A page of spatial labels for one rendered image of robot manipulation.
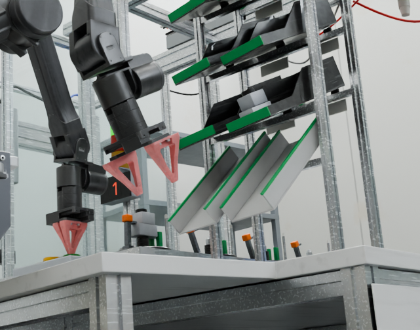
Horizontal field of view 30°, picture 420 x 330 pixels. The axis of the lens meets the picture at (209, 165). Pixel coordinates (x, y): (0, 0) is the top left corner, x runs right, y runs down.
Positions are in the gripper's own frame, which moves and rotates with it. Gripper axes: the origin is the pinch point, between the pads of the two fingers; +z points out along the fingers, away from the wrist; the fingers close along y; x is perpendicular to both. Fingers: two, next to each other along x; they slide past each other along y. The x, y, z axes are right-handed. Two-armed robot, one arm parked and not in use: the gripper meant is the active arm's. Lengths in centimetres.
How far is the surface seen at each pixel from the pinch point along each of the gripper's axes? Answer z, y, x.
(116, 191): -21.6, 17.2, -30.8
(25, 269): 2.5, 12.3, 3.4
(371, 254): 13, -76, 2
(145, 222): -8.1, -3.4, -20.7
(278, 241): -55, 164, -313
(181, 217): -5.0, -22.0, -13.5
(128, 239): -3.7, -2.0, -16.0
